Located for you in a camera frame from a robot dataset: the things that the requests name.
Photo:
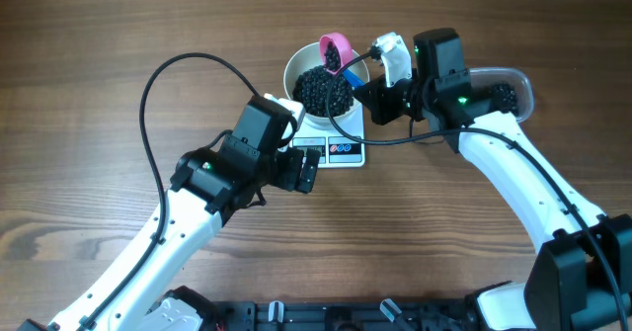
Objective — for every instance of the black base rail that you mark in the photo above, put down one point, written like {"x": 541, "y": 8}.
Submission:
{"x": 429, "y": 315}

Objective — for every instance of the white digital kitchen scale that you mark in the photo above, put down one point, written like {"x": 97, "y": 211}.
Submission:
{"x": 336, "y": 151}

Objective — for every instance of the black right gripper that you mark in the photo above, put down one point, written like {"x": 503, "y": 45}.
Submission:
{"x": 378, "y": 99}

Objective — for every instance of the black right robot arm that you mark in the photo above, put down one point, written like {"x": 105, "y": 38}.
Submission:
{"x": 581, "y": 277}

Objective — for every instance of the black beans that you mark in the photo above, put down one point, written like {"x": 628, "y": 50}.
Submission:
{"x": 311, "y": 88}

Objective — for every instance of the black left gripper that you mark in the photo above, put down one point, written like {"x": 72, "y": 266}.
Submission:
{"x": 289, "y": 178}

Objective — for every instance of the clear plastic container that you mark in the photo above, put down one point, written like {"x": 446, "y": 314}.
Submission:
{"x": 486, "y": 76}

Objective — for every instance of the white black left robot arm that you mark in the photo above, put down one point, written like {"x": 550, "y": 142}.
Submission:
{"x": 207, "y": 187}

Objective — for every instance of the pink scoop blue handle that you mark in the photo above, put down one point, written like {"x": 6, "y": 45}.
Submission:
{"x": 338, "y": 44}

